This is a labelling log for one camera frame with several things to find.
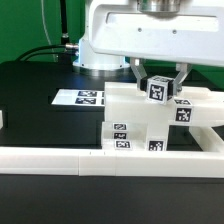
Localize white U-shaped fence frame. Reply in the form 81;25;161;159
0;109;224;178

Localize white chair seat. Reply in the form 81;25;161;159
134;124;169;151

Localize white tagged nut cube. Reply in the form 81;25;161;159
147;75;173;105

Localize white chair back frame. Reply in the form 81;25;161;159
104;82;224;127

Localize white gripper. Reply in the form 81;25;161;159
89;0;224;95

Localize grey thin cable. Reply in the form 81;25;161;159
40;0;58;62

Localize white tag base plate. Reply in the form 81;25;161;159
52;89;104;106

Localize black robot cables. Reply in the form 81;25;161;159
16;0;81;62

